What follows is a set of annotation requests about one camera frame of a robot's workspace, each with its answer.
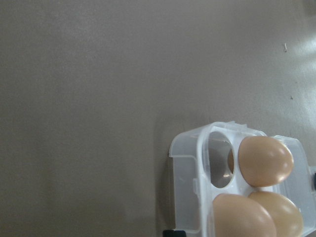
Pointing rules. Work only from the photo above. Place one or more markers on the brown egg carried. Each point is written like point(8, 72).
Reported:
point(240, 216)

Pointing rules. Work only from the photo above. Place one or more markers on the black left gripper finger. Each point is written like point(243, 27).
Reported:
point(174, 233)

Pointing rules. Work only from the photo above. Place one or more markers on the brown egg near lid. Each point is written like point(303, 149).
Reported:
point(286, 216)

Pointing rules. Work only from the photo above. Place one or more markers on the brown egg far row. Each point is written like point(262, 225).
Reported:
point(264, 161)

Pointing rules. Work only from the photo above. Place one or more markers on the clear plastic egg box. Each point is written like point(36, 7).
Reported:
point(205, 164)

